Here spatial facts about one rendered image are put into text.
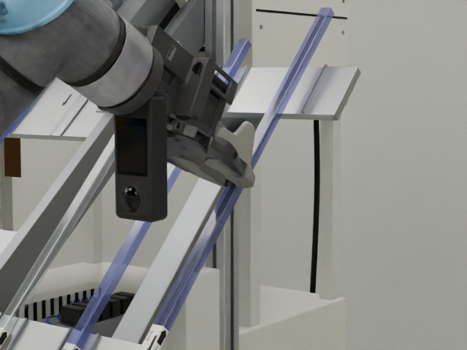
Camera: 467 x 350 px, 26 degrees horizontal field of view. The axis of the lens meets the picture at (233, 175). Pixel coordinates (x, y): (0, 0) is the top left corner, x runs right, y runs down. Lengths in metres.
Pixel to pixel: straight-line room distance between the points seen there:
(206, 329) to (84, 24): 0.46
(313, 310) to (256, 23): 0.56
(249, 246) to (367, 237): 1.42
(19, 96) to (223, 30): 0.79
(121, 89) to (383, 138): 2.26
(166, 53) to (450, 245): 2.17
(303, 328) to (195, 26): 0.63
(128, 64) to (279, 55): 0.94
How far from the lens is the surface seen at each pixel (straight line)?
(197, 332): 1.15
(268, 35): 1.76
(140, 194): 0.92
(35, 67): 0.83
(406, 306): 3.12
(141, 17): 1.56
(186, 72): 0.95
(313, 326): 1.94
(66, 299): 1.86
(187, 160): 1.00
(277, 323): 1.84
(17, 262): 1.35
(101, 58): 0.85
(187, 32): 1.58
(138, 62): 0.87
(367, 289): 3.18
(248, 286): 1.77
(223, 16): 1.59
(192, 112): 0.93
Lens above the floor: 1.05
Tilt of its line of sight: 5 degrees down
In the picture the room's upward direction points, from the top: straight up
